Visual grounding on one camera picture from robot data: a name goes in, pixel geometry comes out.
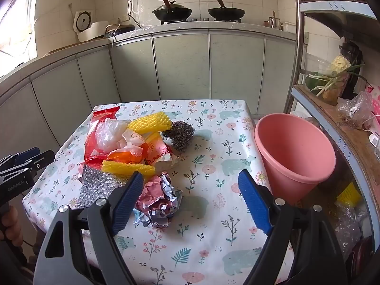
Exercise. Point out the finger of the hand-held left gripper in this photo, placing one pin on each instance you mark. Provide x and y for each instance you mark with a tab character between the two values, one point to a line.
26	154
40	160

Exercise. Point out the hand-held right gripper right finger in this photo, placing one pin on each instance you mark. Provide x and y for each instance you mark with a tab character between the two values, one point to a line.
255	204

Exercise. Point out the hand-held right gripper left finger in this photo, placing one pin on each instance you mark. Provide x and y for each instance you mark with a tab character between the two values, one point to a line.
127	204

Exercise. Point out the pink foil wrapper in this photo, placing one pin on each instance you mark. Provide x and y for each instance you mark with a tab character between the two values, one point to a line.
160	202

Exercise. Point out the orange white snack bag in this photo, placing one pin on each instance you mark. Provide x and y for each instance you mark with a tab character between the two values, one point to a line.
148	150

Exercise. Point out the pink plastic bucket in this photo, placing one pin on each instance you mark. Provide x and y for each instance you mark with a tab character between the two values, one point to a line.
285	151

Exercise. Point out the clear plastic bag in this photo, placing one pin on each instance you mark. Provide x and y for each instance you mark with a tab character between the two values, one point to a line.
108	133

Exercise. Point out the steel wool scrubber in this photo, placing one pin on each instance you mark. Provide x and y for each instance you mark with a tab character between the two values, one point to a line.
179	136

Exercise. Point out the person's left hand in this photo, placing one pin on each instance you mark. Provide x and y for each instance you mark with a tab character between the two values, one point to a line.
9	224

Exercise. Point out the silver scouring cloth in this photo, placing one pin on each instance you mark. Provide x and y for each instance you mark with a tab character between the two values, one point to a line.
98	188

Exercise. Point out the yellow foam net sleeve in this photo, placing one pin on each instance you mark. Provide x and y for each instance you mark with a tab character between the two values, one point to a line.
127	167
148	123

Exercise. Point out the red plastic bag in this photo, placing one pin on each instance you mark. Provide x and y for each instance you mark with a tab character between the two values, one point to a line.
92	148

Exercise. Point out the floral bear tablecloth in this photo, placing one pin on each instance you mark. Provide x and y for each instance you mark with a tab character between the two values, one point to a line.
207	243

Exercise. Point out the yellow plastic item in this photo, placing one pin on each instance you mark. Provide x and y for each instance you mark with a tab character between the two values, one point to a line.
350	194

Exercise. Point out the cardboard shelf liner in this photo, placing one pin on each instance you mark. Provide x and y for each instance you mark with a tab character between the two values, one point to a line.
332	115

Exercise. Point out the clear bag with label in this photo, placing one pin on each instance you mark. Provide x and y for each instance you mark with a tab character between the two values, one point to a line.
354	109

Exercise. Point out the clear plastic vegetable container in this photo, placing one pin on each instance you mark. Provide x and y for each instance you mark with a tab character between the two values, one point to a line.
314	78

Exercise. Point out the window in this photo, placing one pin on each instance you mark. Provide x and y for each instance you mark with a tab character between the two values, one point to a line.
16	14

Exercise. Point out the white rice cooker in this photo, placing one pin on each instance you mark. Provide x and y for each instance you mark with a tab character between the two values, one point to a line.
89	28

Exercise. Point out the green onions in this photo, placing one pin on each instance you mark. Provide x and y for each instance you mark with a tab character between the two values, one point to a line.
329	80

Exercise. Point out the grey kitchen cabinet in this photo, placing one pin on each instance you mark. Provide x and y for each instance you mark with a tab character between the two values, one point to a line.
178	65

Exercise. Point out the black induction cooker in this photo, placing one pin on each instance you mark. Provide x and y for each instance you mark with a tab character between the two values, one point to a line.
121	28

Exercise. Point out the pink polka dot cloth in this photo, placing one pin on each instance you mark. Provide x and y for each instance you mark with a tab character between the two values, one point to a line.
374	104

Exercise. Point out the metal shelf rack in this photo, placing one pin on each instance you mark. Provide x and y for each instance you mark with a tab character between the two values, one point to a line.
299	50

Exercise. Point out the pale cabbage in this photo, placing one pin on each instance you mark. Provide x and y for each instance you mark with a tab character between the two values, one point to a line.
340	63

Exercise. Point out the black blender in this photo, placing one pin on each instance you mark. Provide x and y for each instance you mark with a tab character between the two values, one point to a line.
353	53

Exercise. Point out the white plastic container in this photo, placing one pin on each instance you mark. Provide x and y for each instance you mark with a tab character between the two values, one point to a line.
290	26

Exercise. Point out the black wok with lid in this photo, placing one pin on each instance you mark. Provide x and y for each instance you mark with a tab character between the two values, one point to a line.
172	11

